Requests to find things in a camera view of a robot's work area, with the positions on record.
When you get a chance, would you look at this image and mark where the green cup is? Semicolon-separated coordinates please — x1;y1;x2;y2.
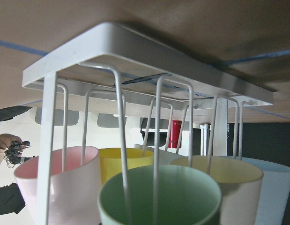
98;165;222;225

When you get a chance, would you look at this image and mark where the grey cup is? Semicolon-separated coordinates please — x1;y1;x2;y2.
134;144;184;165

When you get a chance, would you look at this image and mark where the yellow cup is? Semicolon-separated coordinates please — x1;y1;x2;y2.
99;148;154;185

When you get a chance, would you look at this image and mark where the pink cup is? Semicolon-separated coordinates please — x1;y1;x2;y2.
14;146;101;225

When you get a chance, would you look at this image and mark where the cream cup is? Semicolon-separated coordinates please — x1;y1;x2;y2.
169;156;264;225

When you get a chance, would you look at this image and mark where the blue cup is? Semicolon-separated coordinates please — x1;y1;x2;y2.
238;156;290;225

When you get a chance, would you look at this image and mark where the red cylinder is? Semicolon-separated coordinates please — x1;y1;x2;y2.
168;120;182;148

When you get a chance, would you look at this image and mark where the person in black jacket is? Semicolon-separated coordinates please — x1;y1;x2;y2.
0;105;33;215

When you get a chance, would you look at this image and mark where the white wire cup rack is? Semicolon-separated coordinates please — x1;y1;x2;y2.
22;22;274;225

